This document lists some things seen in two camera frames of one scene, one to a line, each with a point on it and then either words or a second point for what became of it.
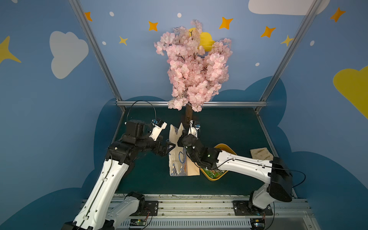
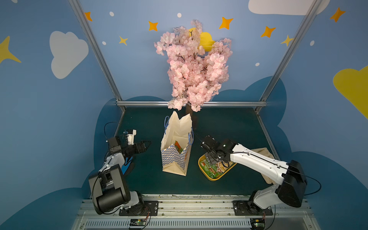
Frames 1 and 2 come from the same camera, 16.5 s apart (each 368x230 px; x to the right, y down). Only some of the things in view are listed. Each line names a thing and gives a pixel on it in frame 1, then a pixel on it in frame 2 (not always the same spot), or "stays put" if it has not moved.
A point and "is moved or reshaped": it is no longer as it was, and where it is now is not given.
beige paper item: [261, 153] stays put
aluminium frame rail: [212, 103] stays put
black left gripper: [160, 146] → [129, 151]
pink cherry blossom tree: [196, 73] stays put
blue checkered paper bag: [180, 163] is moved or reshaped
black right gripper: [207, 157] → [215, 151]
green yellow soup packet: [213, 173] stays put
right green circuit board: [258, 224] stays put
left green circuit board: [137, 222] stays put
